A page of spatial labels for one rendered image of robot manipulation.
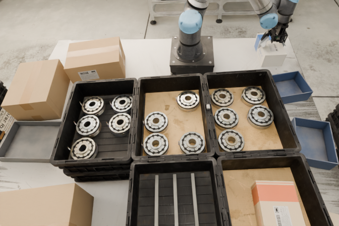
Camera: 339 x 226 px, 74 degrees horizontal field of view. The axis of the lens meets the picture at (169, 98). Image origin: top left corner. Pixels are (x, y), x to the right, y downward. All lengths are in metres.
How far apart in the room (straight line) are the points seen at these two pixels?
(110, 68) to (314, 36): 2.38
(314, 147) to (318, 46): 1.86
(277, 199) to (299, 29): 2.50
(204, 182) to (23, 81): 1.03
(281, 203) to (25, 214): 0.83
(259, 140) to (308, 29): 2.30
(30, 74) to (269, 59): 1.32
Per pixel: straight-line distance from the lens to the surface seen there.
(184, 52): 1.26
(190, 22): 1.17
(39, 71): 1.40
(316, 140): 1.24
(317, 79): 2.56
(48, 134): 1.31
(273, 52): 1.42
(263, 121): 1.01
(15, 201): 0.99
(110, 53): 1.32
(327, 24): 3.32
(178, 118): 1.01
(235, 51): 1.52
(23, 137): 1.38
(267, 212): 0.83
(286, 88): 1.38
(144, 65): 1.43
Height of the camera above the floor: 1.68
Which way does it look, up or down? 53 degrees down
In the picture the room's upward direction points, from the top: 6 degrees counter-clockwise
